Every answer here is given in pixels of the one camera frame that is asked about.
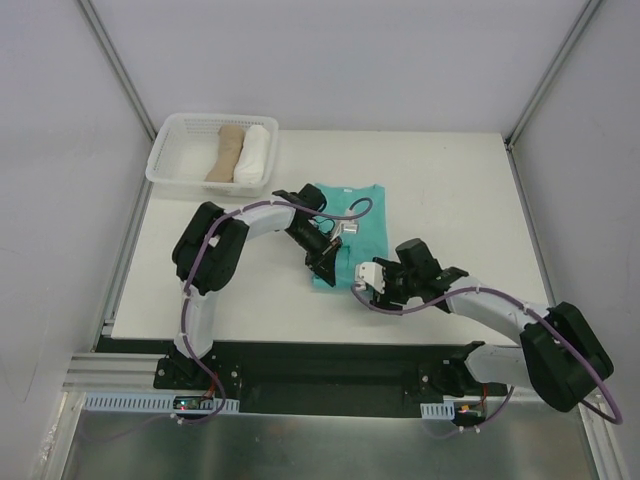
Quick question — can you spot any teal t-shirt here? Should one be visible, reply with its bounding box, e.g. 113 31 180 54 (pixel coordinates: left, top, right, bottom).
315 183 389 290

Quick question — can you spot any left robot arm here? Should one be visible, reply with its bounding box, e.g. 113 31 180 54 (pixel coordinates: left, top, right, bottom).
168 184 353 389

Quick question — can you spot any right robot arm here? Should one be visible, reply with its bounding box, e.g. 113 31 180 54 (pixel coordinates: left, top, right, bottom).
355 239 614 412

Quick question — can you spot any white rolled t-shirt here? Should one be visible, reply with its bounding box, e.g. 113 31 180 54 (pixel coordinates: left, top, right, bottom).
233 125 271 185

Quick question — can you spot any white plastic basket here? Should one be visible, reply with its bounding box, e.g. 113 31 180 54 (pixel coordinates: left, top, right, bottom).
145 113 279 198

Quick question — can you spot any beige rolled t-shirt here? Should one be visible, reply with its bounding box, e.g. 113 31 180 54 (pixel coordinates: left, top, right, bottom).
205 124 245 183

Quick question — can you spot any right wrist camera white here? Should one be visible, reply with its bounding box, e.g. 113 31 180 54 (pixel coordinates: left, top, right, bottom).
354 261 385 294

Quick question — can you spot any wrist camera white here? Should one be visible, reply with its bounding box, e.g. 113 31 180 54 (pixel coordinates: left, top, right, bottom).
331 216 359 239
354 261 385 294

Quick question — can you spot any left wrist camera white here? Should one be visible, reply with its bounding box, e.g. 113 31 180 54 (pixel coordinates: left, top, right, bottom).
331 216 359 239

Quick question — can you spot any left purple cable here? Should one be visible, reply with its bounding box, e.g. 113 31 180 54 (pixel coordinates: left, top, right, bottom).
179 197 375 426

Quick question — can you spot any purple cable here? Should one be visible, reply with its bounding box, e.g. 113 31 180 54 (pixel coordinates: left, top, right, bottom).
179 197 375 426
350 282 625 436

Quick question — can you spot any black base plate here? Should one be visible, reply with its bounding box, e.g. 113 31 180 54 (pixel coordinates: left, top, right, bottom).
153 341 507 418

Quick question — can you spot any right white cable duct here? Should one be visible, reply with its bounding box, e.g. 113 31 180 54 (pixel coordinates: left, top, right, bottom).
420 401 456 421

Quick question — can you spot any white cable duct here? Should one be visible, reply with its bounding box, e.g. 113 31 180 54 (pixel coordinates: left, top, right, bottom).
84 392 240 415
420 401 456 421

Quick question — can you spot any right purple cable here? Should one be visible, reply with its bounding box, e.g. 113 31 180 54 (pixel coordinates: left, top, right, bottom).
350 282 625 436

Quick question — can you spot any aluminium rail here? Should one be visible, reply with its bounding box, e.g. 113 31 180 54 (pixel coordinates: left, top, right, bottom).
62 352 162 391

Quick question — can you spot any left white cable duct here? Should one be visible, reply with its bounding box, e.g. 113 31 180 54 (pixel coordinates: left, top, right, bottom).
84 392 240 415

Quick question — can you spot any right aluminium frame post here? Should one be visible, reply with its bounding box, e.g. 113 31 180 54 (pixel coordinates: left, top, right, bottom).
504 0 605 152

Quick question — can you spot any aluminium frame post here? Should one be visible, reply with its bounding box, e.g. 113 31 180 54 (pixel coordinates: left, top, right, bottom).
76 0 157 142
504 0 605 152

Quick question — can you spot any left aluminium frame post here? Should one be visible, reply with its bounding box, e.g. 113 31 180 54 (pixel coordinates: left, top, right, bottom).
76 0 157 142

